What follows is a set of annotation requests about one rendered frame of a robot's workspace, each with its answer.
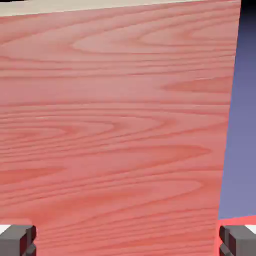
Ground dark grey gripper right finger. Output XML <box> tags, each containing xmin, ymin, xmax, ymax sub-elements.
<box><xmin>219</xmin><ymin>224</ymin><xmax>256</xmax><ymax>256</ymax></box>

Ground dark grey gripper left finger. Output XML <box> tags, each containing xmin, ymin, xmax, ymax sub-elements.
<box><xmin>0</xmin><ymin>224</ymin><xmax>38</xmax><ymax>256</ymax></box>

